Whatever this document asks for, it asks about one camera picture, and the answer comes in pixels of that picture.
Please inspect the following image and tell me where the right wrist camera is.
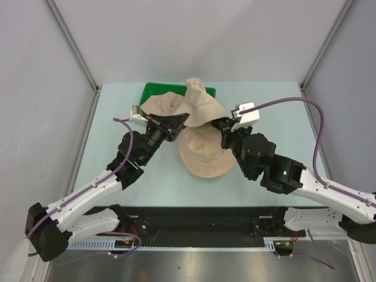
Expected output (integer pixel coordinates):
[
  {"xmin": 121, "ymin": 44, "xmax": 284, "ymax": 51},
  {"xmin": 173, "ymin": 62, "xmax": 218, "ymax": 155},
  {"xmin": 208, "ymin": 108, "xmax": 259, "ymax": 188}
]
[{"xmin": 231, "ymin": 102, "xmax": 260, "ymax": 132}]

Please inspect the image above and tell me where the beige bucket hat pink lining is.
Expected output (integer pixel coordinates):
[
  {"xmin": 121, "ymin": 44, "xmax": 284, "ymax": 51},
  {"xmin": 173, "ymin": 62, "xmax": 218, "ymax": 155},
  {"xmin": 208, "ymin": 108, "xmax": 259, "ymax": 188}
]
[{"xmin": 178, "ymin": 123, "xmax": 236, "ymax": 179}]

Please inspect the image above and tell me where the aluminium frame post left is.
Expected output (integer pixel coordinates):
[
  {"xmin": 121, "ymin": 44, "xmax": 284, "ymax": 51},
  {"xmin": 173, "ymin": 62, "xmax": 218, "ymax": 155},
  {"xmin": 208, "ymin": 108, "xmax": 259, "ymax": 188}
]
[{"xmin": 43, "ymin": 0, "xmax": 99, "ymax": 93}]

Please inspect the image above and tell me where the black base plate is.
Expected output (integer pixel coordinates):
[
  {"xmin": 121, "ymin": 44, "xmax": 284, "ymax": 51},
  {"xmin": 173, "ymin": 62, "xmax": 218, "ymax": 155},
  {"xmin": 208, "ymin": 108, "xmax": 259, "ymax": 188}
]
[{"xmin": 88, "ymin": 205, "xmax": 317, "ymax": 249}]

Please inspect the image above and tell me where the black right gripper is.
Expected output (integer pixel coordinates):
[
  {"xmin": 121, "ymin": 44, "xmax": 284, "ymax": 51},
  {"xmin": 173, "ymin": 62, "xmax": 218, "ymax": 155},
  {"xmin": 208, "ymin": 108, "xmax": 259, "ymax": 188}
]
[{"xmin": 220, "ymin": 118, "xmax": 254, "ymax": 178}]

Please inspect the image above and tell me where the aluminium frame post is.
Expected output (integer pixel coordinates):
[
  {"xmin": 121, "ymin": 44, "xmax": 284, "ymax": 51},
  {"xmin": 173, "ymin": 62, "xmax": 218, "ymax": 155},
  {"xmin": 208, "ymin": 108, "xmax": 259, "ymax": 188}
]
[
  {"xmin": 43, "ymin": 0, "xmax": 99, "ymax": 93},
  {"xmin": 300, "ymin": 0, "xmax": 357, "ymax": 92}
]

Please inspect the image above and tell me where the aluminium frame post right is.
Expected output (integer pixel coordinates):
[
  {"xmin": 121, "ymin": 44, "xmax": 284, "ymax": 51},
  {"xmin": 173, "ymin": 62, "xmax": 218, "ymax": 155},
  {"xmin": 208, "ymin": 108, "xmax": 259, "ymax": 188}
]
[{"xmin": 300, "ymin": 0, "xmax": 357, "ymax": 92}]

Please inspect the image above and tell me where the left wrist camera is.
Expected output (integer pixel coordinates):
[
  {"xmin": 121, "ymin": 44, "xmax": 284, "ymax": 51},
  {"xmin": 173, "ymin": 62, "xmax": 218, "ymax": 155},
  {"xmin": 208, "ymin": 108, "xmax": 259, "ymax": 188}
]
[{"xmin": 129, "ymin": 105, "xmax": 148, "ymax": 126}]

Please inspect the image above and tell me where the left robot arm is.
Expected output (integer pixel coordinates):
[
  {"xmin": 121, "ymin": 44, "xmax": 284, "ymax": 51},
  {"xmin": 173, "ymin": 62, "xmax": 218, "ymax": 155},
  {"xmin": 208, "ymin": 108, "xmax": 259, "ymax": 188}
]
[{"xmin": 25, "ymin": 113, "xmax": 189, "ymax": 262}]

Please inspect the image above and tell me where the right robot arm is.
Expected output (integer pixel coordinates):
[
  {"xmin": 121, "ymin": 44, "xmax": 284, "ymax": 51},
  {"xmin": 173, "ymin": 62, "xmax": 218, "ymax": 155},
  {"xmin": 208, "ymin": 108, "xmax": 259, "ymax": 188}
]
[{"xmin": 210, "ymin": 117, "xmax": 375, "ymax": 244}]

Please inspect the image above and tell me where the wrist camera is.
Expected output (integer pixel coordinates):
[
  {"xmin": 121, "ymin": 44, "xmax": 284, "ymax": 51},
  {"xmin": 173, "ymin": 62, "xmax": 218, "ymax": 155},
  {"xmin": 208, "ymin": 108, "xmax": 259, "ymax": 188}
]
[
  {"xmin": 231, "ymin": 102, "xmax": 260, "ymax": 132},
  {"xmin": 129, "ymin": 105, "xmax": 148, "ymax": 126}
]

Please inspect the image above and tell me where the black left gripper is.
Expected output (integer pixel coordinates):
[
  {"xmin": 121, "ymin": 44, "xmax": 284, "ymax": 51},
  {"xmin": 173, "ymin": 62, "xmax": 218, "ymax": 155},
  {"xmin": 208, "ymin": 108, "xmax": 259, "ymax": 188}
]
[{"xmin": 139, "ymin": 113, "xmax": 189, "ymax": 165}]

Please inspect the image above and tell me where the green plastic tray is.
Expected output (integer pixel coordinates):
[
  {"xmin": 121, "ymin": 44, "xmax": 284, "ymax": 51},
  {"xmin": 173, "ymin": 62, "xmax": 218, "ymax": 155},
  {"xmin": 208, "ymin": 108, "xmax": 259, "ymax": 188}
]
[{"xmin": 139, "ymin": 78, "xmax": 218, "ymax": 115}]

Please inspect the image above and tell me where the white slotted cable duct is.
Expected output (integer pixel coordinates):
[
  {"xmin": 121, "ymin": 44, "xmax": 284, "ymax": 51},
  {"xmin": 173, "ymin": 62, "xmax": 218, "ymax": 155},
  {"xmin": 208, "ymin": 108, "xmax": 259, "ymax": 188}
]
[{"xmin": 68, "ymin": 237, "xmax": 276, "ymax": 252}]

